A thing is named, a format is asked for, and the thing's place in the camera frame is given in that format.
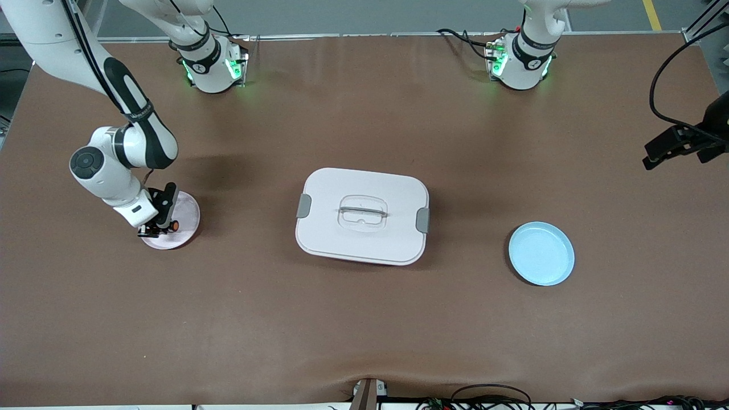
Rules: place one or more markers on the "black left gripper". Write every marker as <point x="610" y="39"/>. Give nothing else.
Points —
<point x="719" y="121"/>

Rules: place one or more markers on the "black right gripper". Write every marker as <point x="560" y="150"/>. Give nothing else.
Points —
<point x="155" y="200"/>

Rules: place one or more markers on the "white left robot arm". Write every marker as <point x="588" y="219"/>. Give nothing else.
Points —
<point x="524" y="57"/>

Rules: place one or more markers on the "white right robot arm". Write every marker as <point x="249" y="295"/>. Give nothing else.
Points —
<point x="108" y="171"/>

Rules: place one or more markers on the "pink round plate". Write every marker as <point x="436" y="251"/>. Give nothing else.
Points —
<point x="187" y="210"/>

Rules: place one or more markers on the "light blue round plate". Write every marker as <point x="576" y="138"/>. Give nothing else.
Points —
<point x="541" y="253"/>

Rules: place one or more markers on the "white lidded storage box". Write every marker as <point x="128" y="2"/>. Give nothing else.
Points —
<point x="363" y="216"/>

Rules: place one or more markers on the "brown table cover mat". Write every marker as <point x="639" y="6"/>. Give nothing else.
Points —
<point x="364" y="319"/>

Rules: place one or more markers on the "small metal table bracket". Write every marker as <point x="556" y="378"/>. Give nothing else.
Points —
<point x="369" y="394"/>

